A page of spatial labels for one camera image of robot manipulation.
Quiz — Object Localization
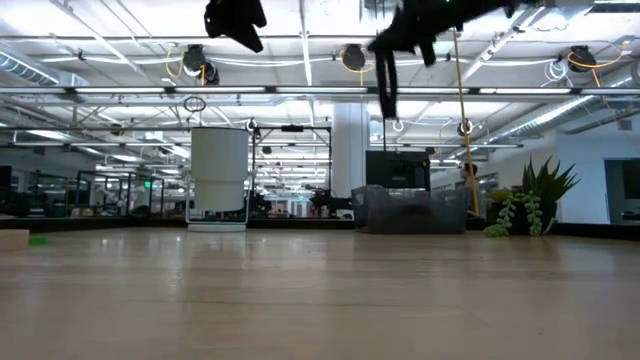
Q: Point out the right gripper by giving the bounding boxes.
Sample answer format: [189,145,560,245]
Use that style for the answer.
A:
[369,0,464,68]

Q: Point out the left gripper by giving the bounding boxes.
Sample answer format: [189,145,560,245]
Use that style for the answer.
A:
[203,0,268,54]

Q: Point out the translucent grey plastic bin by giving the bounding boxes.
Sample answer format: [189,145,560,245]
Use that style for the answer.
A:
[351,183,471,235]

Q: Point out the long ceiling light strip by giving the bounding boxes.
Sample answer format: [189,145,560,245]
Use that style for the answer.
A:
[0,85,640,96]

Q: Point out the black rectangular screen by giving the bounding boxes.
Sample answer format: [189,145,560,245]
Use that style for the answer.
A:
[365,150,431,192]

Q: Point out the white cylindrical machine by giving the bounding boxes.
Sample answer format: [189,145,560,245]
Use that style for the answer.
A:
[190,126,250,212]

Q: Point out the person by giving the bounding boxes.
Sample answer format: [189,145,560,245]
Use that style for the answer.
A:
[461,162,480,191]

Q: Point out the potted green succulent plant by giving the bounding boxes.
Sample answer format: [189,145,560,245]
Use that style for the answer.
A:
[483,154,581,234]

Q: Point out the black ceiling cable reel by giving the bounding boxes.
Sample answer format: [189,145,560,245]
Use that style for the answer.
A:
[338,43,379,86]
[165,43,221,86]
[567,42,631,89]

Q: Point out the hanging black cable loop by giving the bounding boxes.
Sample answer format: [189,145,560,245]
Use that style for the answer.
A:
[182,94,208,126]

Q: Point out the black workstation frame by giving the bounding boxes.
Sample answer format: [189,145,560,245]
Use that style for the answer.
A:
[251,124,333,217]

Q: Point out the yellow power cable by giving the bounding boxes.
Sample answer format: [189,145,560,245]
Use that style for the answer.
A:
[452,29,480,217]

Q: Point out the silver ventilation duct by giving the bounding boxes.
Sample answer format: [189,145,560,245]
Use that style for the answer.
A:
[499,62,640,146]
[0,49,76,89]

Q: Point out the black aluminium table frame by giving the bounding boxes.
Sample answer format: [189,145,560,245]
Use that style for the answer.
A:
[0,215,640,239]

